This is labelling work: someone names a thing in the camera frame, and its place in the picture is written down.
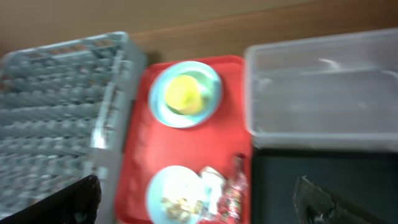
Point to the light blue plate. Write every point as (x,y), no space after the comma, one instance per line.
(168,116)

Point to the clear plastic bin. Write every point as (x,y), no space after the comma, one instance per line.
(332,92)

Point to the light blue bowl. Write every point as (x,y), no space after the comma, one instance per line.
(173,182)

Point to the yellow plastic cup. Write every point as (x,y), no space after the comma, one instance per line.
(184,95)

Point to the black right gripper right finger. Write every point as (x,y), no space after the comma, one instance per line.
(314,204)

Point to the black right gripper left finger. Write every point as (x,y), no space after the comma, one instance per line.
(75,204)

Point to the red snack wrapper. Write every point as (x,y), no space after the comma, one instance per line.
(230,204)

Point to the red plastic tray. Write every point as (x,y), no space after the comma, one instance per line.
(151,145)

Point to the rice and food scraps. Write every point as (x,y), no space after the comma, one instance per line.
(181,210)

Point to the grey plastic dishwasher rack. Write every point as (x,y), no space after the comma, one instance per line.
(65,110)

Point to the black tray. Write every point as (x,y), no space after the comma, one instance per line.
(366,179)

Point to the white napkin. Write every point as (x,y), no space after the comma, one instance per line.
(214,184)

